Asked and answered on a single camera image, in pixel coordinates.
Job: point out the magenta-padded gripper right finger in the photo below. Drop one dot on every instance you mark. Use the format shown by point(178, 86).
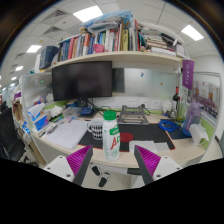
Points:
point(148, 160)

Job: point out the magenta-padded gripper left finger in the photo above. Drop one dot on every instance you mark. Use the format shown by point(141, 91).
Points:
point(78, 160)

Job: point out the white green-capped drink bottle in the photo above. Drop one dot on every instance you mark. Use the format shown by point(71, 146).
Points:
point(111, 140)

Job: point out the translucent purple water bottle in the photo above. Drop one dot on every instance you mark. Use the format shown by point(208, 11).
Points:
point(191, 118)

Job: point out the black slipper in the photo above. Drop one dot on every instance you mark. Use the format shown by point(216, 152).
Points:
point(103, 180)
point(95, 170)

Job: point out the black red-edged desk mat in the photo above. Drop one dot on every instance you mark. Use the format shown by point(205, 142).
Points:
point(148, 131)

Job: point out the open white notebook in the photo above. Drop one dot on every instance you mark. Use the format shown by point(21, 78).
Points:
point(68, 133)

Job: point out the flat round red coaster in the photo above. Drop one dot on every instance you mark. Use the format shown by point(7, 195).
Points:
point(127, 137)

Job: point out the grey metal laptop stand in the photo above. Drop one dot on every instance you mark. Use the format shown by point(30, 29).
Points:
point(133, 115)

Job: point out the clear plastic box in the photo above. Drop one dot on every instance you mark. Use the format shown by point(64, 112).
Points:
point(71, 112)

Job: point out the small blue electronic device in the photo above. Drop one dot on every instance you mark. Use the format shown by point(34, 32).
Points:
point(86, 111)

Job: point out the white crumpled cloth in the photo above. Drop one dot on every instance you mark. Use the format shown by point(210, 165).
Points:
point(56, 110)

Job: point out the blue tissue box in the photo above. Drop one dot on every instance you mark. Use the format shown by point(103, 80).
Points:
point(40, 121)

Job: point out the white round jar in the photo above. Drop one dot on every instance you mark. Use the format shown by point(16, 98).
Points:
point(166, 107)

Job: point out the white tissue pack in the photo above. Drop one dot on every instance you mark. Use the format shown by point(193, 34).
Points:
point(199, 133)

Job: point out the translucent green cup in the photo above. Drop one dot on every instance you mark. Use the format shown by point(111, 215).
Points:
point(180, 111)

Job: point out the dark wine bottle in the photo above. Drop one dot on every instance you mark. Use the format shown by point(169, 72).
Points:
point(176, 96)

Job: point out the black office chair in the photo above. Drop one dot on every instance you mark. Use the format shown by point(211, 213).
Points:
point(8, 133)

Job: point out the black computer monitor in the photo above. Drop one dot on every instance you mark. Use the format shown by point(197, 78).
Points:
point(81, 80)

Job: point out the purple hanging pennant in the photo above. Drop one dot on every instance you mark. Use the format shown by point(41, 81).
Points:
point(188, 74)

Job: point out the beige shelf with books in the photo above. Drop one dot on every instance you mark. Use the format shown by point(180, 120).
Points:
point(116, 58)

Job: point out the ceiling light panels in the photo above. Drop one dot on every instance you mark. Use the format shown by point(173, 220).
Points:
point(88, 13)

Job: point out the white wall power sockets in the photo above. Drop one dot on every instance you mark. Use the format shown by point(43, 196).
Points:
point(145, 103)

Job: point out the colourful wall poster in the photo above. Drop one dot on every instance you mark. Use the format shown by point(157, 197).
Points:
point(206, 98)

